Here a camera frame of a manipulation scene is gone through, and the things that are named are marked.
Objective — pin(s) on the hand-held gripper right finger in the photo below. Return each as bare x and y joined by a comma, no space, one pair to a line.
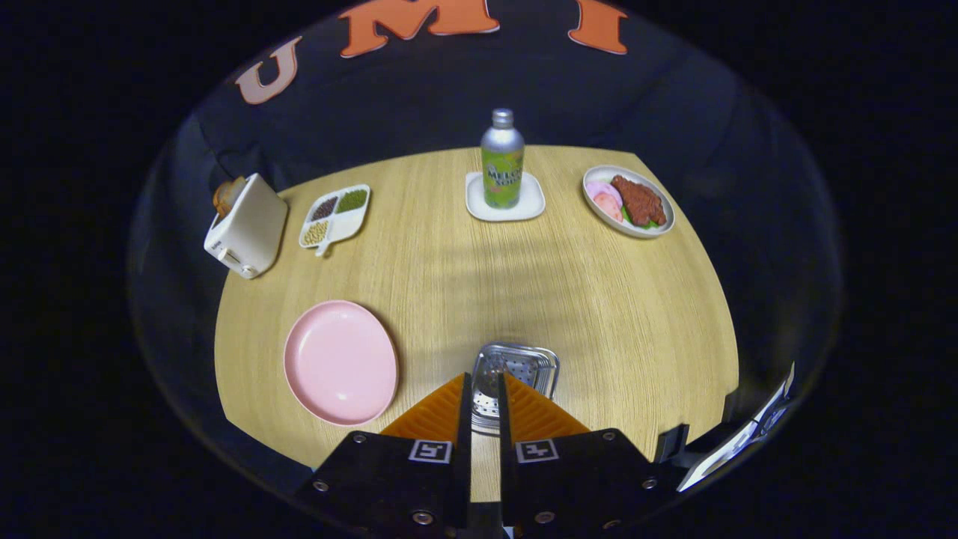
505,434

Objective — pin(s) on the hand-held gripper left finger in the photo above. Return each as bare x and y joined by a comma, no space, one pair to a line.
464,434

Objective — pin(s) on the pink plate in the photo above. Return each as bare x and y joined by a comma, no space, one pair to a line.
340,363

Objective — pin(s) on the white square coaster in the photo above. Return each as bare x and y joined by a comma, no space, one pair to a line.
533,202

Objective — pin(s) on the white divided snack dish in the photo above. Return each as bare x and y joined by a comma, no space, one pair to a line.
352,223

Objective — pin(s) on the pile of yellow beans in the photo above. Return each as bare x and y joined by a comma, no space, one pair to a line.
316,232

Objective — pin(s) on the pink ham slices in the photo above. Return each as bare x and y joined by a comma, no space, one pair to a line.
605,201

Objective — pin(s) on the green soda bottle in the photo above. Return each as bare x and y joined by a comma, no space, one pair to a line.
502,180

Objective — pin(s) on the pile of green beans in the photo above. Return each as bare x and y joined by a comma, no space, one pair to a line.
352,201

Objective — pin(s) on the pile of brown beans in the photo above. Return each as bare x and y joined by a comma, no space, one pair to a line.
324,208

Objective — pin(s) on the red meat piece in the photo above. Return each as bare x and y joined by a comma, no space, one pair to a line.
638,200

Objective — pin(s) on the white oval dish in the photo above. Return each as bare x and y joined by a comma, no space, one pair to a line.
602,174

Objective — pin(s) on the white toaster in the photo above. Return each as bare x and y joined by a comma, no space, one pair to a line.
251,224

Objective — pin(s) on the brown toast slice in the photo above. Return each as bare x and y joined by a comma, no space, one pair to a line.
222,201
236,187

